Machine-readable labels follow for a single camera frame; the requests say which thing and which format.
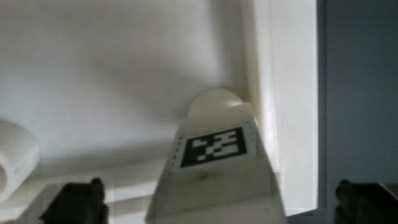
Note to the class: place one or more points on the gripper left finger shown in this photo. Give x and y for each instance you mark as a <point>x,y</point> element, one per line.
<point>79,207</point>

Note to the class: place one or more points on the white leg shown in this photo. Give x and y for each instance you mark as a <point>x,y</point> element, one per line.
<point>217,187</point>

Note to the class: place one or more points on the white square tabletop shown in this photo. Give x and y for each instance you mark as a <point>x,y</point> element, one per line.
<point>107,61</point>

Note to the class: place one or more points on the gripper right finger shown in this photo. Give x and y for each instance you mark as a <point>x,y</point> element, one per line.
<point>367,203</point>

